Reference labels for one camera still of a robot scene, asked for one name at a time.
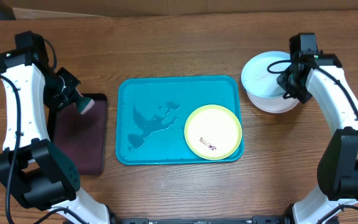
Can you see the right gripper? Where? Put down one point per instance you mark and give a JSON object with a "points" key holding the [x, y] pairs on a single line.
{"points": [[283, 81]]}

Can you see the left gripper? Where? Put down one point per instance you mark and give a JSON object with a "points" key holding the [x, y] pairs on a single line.
{"points": [[57, 104]]}

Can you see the white plate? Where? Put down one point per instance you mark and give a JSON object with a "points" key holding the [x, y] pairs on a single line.
{"points": [[273, 105]]}

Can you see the green and pink sponge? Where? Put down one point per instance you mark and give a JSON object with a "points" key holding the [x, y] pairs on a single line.
{"points": [[83, 104]]}

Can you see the light blue plate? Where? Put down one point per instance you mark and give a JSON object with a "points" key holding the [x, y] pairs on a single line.
{"points": [[257, 80]]}

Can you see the yellow green-rimmed plate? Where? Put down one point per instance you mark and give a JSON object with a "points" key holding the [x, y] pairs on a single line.
{"points": [[213, 132]]}

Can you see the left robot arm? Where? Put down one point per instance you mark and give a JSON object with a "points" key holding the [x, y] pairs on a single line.
{"points": [[33, 170]]}

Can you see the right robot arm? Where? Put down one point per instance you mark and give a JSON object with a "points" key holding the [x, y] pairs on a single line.
{"points": [[313, 74]]}

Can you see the black tray with red liquid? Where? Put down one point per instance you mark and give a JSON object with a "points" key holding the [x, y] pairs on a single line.
{"points": [[82, 137]]}

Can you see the teal plastic serving tray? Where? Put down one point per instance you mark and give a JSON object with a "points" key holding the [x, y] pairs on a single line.
{"points": [[152, 112]]}

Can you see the cardboard sheet at back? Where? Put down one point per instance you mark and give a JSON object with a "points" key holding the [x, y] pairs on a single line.
{"points": [[178, 7]]}

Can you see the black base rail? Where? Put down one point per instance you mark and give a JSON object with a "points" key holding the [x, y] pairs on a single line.
{"points": [[263, 219]]}

